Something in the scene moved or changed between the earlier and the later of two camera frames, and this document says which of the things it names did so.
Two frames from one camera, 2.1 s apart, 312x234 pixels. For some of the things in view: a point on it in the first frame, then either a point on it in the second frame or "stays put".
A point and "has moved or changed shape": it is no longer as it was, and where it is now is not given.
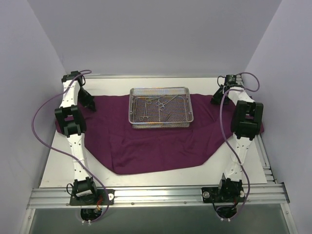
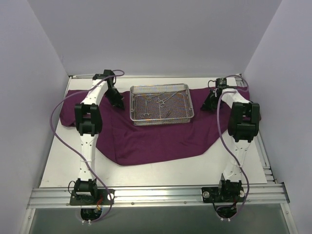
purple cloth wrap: (121, 148) has moved or changed shape
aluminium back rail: (150, 76) stays put
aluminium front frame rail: (255, 193) stays put
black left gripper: (84, 96) → (114, 95)
